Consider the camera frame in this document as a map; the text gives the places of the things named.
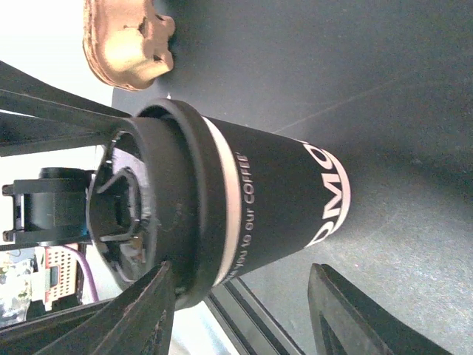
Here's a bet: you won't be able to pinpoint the black cup lid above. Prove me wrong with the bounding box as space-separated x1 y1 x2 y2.
86 99 227 309

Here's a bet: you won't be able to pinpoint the black paper coffee cup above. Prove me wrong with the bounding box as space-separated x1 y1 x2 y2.
204 118 351 285

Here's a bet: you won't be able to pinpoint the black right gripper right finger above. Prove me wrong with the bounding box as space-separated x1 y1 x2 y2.
307 263 448 354

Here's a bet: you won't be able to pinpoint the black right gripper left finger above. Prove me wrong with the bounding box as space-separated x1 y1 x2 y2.
1 261 176 354

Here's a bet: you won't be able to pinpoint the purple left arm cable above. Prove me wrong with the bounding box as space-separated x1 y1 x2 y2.
72 247 100 304

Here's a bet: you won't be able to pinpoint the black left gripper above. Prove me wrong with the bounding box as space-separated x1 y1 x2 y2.
1 62 130 246

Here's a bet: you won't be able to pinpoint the brown pulp cup carriers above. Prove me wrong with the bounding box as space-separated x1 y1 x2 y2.
82 0 175 91

